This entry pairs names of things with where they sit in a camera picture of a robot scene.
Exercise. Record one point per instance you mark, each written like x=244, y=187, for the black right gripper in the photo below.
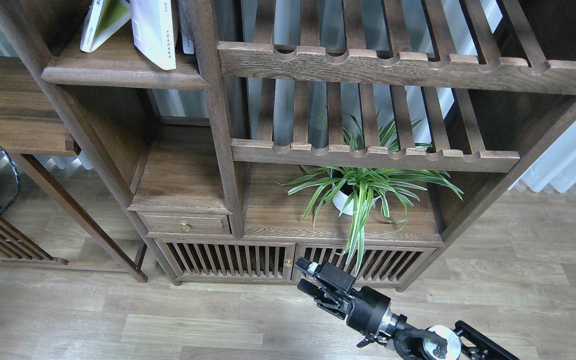
x=366, y=311

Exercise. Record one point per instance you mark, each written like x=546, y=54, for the white purple cover book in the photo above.
x=155, y=28

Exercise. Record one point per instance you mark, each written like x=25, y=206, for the yellow green cover book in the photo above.
x=103, y=19

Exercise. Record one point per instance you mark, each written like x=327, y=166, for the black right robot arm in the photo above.
x=440, y=342

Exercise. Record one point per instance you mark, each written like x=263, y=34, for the white plant pot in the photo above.
x=353, y=192

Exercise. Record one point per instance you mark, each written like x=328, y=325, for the green spider plant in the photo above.
x=400, y=182

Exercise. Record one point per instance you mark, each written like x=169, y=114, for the brass drawer knob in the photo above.
x=185, y=226

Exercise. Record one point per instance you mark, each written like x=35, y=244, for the dark wooden bookshelf unit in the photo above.
x=192, y=144

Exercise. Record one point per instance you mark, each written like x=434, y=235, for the upright white book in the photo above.
x=185, y=24

